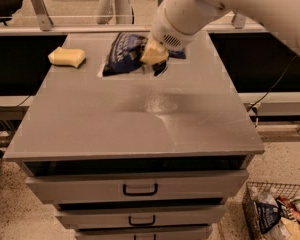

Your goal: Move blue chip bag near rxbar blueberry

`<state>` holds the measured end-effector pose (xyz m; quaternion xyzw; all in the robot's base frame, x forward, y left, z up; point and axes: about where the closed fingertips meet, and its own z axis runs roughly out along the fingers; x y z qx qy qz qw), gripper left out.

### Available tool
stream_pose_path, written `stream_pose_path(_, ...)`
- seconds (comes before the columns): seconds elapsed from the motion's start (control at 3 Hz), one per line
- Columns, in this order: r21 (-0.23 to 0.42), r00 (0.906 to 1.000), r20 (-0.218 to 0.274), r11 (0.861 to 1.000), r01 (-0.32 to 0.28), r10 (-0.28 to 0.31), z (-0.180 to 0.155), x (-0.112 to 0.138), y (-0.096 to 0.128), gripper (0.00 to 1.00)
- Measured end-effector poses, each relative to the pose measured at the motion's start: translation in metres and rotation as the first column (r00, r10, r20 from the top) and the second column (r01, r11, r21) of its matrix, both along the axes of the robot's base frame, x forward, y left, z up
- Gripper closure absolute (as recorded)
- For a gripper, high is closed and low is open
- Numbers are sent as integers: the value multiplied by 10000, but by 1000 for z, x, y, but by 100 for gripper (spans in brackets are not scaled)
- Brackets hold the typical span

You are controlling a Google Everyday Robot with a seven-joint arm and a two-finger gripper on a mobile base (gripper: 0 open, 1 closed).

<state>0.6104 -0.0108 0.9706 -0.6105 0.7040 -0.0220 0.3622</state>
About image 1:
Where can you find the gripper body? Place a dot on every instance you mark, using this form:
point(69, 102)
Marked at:
point(168, 34)

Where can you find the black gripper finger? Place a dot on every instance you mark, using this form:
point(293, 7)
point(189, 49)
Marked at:
point(159, 68)

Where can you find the blue kettle chip bag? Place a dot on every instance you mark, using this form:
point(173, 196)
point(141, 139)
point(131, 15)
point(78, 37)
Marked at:
point(124, 56)

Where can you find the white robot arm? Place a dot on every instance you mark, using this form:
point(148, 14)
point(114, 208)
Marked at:
point(177, 22)

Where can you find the blueberry rxbar dark wrapper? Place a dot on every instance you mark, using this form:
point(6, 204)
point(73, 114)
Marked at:
point(180, 54)

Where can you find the blue snack bag in basket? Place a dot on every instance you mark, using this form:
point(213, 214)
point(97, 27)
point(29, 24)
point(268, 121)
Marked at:
point(268, 212)

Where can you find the red snack bag in basket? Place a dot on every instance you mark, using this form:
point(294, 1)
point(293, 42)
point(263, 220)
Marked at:
point(287, 209)

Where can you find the yellow snack bag in basket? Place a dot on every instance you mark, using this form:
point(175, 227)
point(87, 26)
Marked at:
point(284, 230)

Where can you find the person legs in background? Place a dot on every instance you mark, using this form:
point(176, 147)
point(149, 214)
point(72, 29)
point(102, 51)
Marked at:
point(121, 10)

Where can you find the grey drawer cabinet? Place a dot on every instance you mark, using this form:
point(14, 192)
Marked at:
point(188, 119)

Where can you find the yellow sponge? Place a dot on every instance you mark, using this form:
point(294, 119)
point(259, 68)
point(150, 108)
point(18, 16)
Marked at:
point(67, 57)

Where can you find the middle grey drawer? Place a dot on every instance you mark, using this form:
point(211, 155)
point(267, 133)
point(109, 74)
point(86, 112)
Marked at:
point(141, 217)

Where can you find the grey drawer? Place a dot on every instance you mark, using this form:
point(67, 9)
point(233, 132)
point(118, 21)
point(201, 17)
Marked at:
point(154, 233)
point(137, 187)
point(141, 217)

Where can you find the top grey drawer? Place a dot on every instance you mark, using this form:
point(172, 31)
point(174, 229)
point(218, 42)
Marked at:
point(137, 187)

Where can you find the bottom grey drawer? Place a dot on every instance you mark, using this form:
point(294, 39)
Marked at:
point(154, 233)

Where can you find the right metal bracket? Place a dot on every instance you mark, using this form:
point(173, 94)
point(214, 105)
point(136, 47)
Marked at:
point(238, 21)

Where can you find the left metal bracket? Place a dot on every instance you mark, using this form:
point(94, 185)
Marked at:
point(44, 21)

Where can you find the wire basket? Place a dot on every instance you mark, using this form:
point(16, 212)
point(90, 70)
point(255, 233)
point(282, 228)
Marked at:
point(253, 190)

